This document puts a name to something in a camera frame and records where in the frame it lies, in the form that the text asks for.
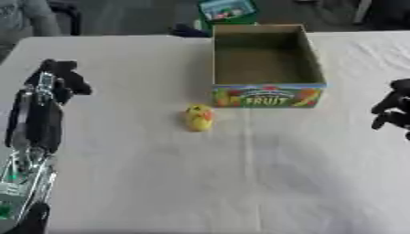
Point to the yellow toy mango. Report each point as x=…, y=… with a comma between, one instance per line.
x=199, y=117

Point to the person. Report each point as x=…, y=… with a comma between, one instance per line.
x=24, y=21

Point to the black chair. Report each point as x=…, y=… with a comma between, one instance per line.
x=66, y=13

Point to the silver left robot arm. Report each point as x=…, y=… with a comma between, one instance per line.
x=24, y=186

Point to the open cardboard box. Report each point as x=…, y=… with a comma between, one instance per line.
x=267, y=67

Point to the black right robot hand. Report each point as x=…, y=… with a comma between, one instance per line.
x=395, y=106

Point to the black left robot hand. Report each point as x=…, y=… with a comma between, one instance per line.
x=50, y=91

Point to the green storage bin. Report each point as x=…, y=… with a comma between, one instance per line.
x=227, y=11

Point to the dark bag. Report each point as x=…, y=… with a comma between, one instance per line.
x=188, y=31

